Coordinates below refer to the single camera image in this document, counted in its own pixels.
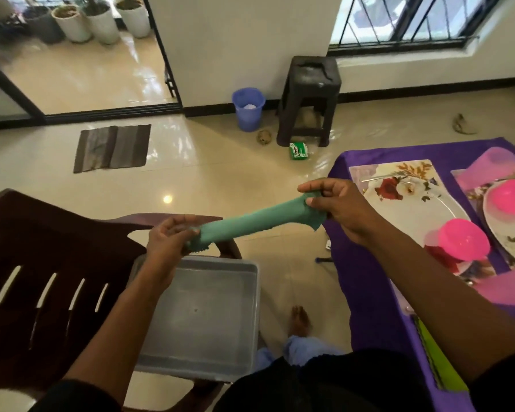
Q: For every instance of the person's left hand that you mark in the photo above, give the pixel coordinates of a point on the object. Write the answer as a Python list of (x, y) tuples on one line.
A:
[(167, 248)]

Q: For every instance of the person's right hand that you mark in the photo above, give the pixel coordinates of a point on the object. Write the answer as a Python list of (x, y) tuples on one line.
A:
[(347, 210)]

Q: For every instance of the white camlin card package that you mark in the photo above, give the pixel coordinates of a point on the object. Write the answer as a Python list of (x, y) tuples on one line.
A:
[(328, 244)]

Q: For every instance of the floral print placemat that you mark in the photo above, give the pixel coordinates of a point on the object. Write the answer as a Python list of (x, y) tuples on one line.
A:
[(360, 171), (472, 197)]

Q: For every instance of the steel fork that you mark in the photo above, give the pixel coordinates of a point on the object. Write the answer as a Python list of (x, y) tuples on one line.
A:
[(382, 178)]

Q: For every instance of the white rose print plate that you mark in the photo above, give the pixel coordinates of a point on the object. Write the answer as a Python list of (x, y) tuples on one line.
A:
[(510, 235), (412, 214)]

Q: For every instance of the green packet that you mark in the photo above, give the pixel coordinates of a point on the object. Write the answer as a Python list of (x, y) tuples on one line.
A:
[(298, 151)]

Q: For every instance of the teal zigzag edged cloth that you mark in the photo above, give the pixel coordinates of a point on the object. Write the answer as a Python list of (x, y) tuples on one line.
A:
[(257, 220)]

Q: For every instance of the tan paper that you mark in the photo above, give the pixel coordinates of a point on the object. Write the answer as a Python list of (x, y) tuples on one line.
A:
[(463, 124)]

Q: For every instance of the light pink plastic cup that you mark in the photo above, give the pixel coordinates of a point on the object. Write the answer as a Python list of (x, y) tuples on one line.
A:
[(506, 287)]

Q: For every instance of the green ribbed mat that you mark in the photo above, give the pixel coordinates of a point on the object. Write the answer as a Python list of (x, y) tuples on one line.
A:
[(442, 360)]

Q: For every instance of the person's right forearm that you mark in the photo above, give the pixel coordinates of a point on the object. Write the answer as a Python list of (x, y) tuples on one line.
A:
[(455, 304)]

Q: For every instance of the person's right foot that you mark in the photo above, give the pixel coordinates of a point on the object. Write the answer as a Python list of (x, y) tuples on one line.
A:
[(300, 321)]

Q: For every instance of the person's light blue trousers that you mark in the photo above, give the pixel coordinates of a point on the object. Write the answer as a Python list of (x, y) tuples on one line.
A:
[(309, 349)]

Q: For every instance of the person's black shirt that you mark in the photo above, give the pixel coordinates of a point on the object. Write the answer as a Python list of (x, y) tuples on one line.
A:
[(326, 381)]

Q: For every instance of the grey plastic tub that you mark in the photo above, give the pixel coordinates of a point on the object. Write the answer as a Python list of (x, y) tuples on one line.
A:
[(197, 317)]

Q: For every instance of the purple tablecloth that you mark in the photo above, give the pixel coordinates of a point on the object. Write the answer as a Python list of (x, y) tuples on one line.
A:
[(360, 287)]

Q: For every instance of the grey striped doormat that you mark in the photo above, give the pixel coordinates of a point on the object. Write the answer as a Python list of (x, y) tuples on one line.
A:
[(111, 147)]

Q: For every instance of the brown plastic armchair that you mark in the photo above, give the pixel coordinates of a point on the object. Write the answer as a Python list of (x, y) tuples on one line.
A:
[(47, 235)]

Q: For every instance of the black plastic stool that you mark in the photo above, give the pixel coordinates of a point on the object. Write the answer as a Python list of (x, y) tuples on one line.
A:
[(311, 77)]

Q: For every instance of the blue plastic bucket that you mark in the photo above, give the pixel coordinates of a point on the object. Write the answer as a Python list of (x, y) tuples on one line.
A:
[(249, 111)]

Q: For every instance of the black framed glass door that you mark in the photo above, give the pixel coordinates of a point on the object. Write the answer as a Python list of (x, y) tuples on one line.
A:
[(111, 113)]

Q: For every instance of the black barred window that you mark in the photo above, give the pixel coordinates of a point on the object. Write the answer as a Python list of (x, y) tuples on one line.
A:
[(399, 44)]

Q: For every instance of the white outdoor plant pot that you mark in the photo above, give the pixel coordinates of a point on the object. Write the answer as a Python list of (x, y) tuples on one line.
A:
[(73, 27), (103, 27), (134, 21)]

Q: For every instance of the dark grey outdoor plant pot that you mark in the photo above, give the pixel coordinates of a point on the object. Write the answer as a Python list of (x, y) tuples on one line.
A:
[(45, 27)]

